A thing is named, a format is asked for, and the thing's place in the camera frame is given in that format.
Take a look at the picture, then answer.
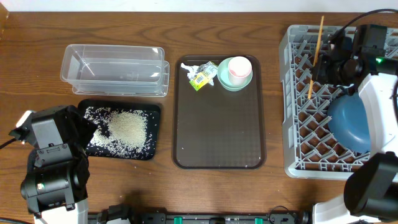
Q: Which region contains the black waste tray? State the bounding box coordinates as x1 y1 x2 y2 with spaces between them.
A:
76 99 162 161

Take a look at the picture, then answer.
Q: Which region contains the clear plastic bin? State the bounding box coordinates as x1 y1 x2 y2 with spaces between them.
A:
60 44 170 97

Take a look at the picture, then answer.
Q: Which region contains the brown serving tray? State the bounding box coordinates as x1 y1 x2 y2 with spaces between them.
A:
172 55 266 169

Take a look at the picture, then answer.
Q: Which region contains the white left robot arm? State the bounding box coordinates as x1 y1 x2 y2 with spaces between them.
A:
15 105 97 218

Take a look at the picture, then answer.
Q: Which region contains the yellow snack wrapper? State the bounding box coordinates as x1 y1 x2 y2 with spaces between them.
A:
189 61 218 91

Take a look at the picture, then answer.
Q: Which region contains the white rice pile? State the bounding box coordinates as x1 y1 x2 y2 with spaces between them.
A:
83 106 155 157

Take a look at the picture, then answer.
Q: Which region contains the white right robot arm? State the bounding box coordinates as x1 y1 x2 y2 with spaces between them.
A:
312 37 397 223

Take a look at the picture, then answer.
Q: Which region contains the grey dishwasher rack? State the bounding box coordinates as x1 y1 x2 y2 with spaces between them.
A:
279 25 397 180

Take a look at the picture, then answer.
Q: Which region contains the green bowl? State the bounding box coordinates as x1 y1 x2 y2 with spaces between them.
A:
217 56 252 91

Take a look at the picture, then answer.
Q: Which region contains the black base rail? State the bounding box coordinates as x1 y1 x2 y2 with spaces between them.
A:
88 204 312 224

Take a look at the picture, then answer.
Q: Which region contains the wooden chopstick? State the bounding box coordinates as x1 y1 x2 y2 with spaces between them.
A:
307 15 325 100

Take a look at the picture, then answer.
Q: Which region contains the dark blue bowl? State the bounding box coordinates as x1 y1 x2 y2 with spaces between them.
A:
327 93 371 154

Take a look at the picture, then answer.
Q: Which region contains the pink cup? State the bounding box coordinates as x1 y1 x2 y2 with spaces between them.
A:
228 56 252 86

